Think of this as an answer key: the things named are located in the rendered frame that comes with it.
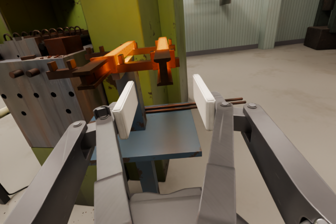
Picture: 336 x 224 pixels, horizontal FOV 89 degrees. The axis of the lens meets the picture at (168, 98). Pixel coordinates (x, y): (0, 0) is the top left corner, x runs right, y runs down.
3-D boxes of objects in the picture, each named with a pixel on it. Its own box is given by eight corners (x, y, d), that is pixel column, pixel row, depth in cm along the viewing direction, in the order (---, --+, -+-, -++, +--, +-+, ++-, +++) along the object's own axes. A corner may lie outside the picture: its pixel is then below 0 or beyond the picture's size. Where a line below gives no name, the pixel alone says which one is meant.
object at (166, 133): (202, 156, 47) (201, 151, 46) (61, 168, 49) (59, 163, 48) (189, 105, 74) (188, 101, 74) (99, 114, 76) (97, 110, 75)
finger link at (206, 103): (206, 101, 13) (216, 100, 13) (192, 74, 20) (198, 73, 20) (206, 132, 15) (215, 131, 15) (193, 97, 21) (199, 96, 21)
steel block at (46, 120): (95, 149, 83) (62, 57, 64) (29, 147, 90) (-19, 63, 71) (133, 98, 133) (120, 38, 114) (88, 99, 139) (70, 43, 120)
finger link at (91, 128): (113, 147, 13) (74, 151, 13) (125, 113, 18) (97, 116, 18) (108, 131, 12) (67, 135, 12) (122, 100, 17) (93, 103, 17)
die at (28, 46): (41, 56, 72) (33, 35, 68) (3, 59, 75) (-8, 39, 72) (94, 42, 109) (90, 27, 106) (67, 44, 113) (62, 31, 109)
